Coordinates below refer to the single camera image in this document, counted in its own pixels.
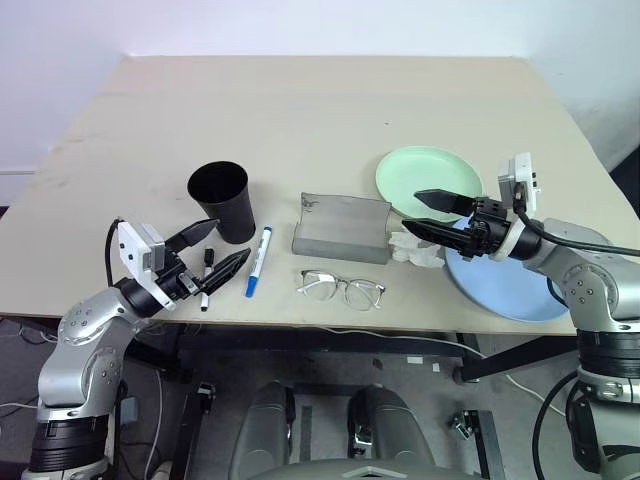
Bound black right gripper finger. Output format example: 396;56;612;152
401;218;471;260
414;188;475;218

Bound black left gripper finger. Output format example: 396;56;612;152
198;247;253;298
166;218;222;254

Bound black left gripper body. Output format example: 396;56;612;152
151;243;207;302

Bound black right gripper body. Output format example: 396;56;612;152
459;196;512;262

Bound white marker with black cap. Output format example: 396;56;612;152
199;247;216;314

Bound white tissue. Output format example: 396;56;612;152
388;230;449;269

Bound light blue plate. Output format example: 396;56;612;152
443;219;571;323

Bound clear frame eyeglasses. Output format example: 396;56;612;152
294;269;387;312

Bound gray felt glasses case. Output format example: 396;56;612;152
291;192;394;265

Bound white marker with blue cap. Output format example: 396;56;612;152
244;226;274;300

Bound light green plate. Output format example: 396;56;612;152
374;144;485;225

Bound black plastic cup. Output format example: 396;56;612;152
186;160;257;245

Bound gray rounded leg shell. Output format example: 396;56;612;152
348;383;436;467
229;380;297;480

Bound silver caster wheel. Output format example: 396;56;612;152
452;410;479;440

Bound gray robot chest shell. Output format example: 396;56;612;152
249;460;481;480

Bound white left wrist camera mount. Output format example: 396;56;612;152
117;221;177;312

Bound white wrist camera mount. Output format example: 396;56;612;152
489;152;545;262
117;221;177;312

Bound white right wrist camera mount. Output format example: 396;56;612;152
489;152;545;262

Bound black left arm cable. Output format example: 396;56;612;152
103;217;126;290

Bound black metal table frame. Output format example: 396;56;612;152
122;323;581;386

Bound black floor frame bar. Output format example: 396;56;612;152
169;382;216;480
467;409;506;480

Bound white floor cable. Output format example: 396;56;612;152
319;325;569;417

